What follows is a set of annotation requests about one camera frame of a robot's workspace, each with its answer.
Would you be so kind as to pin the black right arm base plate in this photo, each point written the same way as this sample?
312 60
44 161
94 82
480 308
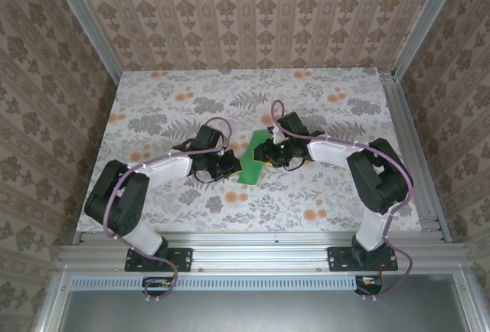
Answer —
338 259

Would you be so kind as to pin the black controller board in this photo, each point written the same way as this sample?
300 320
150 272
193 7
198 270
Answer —
157 288
369 286

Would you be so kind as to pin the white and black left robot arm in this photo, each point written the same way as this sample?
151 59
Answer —
172 171

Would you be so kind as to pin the aluminium side rail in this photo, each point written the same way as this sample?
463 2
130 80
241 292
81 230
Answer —
413 156

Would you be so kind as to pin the aluminium frame bar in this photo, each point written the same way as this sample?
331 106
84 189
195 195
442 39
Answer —
51 305
471 305

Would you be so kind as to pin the aluminium front rail beam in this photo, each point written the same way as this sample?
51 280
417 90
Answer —
249 248

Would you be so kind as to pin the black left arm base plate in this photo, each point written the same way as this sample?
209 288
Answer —
183 259

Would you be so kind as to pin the aluminium corner post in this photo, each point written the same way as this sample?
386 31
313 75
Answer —
425 22
88 26

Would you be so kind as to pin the green square paper sheet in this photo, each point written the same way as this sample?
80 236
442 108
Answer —
250 173

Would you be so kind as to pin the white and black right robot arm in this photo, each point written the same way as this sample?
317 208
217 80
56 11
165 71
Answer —
333 154

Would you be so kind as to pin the grey metal panel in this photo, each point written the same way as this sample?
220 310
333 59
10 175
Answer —
268 309

